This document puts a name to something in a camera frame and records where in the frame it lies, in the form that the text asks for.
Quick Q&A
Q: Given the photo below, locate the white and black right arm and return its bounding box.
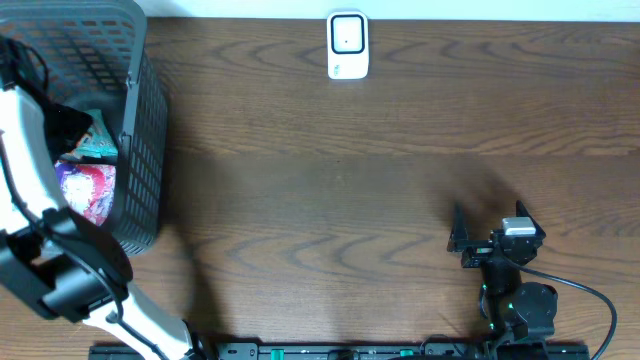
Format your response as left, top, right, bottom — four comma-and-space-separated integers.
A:
447, 201, 558, 343

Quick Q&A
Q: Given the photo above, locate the red purple snack bag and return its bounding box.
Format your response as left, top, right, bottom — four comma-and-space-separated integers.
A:
55, 161, 116, 226

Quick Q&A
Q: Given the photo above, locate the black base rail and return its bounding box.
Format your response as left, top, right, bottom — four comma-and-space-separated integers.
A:
88, 341, 591, 360

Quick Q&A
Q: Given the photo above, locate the teal snack wrapper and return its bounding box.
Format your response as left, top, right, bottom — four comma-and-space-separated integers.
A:
61, 109, 118, 162

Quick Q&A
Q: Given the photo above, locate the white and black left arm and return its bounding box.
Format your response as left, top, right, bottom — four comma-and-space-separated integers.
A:
1, 38, 209, 359

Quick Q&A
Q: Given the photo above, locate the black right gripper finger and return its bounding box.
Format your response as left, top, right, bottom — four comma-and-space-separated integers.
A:
447, 204, 469, 252
516, 200, 539, 230

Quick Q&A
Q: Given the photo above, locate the white barcode scanner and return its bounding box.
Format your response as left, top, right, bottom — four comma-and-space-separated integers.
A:
326, 11, 370, 80

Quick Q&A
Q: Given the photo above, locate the dark grey plastic basket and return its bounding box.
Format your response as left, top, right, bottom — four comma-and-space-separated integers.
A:
1, 0, 168, 256

